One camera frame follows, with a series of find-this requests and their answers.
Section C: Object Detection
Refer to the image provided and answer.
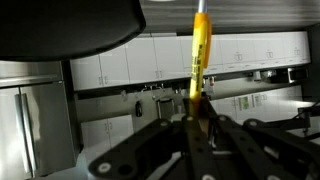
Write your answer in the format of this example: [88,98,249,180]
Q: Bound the yellow pen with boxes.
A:
[189,0,213,134]

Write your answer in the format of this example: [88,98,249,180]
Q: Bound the steel microwave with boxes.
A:
[287,67,310,84]

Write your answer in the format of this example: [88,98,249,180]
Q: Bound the green paper notice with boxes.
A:
[238,94,253,111]

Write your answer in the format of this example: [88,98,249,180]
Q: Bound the white lower kitchen cabinet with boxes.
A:
[80,114,135,152]

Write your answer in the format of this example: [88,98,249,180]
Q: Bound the stainless steel fridge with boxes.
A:
[0,59,82,180]

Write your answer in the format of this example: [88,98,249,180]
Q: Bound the black bottle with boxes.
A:
[134,100,144,118]

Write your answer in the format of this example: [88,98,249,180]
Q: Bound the kitchen faucet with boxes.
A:
[141,83,166,93]

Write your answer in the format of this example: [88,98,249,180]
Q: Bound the steel kitchen canister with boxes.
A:
[156,96,176,120]

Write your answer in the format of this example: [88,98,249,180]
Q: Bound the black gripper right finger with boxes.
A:
[199,95,320,180]

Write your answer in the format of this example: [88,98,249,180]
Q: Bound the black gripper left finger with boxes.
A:
[87,98,218,180]

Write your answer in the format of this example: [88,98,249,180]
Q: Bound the white lower cabinet row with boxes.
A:
[213,84,315,125]

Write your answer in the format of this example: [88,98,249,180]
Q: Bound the red white soap dispenser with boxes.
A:
[203,75,217,94]

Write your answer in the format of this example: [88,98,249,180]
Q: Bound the large black rounded pad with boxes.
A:
[0,0,147,62]

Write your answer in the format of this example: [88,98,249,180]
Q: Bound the white upper kitchen cabinets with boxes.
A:
[69,31,312,92]

